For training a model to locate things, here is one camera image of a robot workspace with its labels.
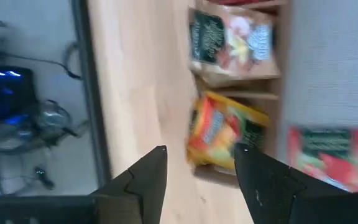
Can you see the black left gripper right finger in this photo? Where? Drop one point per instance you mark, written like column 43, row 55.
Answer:
column 269, row 193

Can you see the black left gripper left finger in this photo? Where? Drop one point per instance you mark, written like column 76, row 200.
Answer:
column 141, row 193

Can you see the orange tea packet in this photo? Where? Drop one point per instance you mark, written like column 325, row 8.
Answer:
column 216, row 133

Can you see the beige tea packet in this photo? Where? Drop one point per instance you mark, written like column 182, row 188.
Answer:
column 228, row 46

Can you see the wooden three-compartment tea box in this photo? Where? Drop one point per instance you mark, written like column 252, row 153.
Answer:
column 281, row 87

